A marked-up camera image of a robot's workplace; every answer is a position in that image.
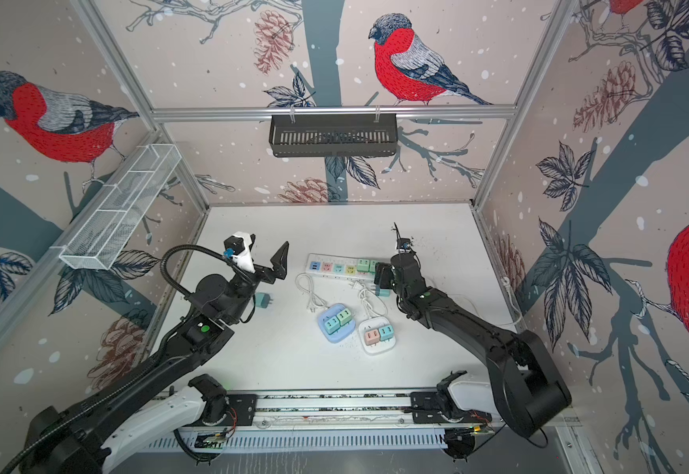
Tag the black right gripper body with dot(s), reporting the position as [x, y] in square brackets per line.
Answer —
[390, 278]

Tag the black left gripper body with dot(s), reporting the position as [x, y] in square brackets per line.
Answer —
[261, 275]

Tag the dark teal charger plug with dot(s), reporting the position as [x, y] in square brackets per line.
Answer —
[383, 292]

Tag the pink charger plug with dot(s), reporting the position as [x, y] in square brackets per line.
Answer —
[371, 337]

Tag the light teal charger plug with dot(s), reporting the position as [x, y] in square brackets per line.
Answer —
[331, 325]

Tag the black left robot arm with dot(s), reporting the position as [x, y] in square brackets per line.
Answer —
[94, 435]

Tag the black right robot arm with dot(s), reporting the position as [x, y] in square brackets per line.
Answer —
[527, 388]

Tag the white multicolour power strip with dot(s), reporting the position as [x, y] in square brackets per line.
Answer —
[342, 268]

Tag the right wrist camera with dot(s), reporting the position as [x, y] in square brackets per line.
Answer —
[404, 245]

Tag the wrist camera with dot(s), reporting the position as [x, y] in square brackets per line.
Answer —
[404, 245]
[238, 249]

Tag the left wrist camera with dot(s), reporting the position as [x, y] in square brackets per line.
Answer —
[238, 249]

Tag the black wire basket shelf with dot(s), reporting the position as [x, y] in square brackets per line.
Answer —
[334, 136]

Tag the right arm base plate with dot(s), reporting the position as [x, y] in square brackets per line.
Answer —
[432, 407]

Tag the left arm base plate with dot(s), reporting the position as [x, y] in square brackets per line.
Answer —
[240, 410]

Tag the aluminium front rail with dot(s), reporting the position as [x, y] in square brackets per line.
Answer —
[282, 411]

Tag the white wire mesh shelf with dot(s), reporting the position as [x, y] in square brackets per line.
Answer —
[105, 233]

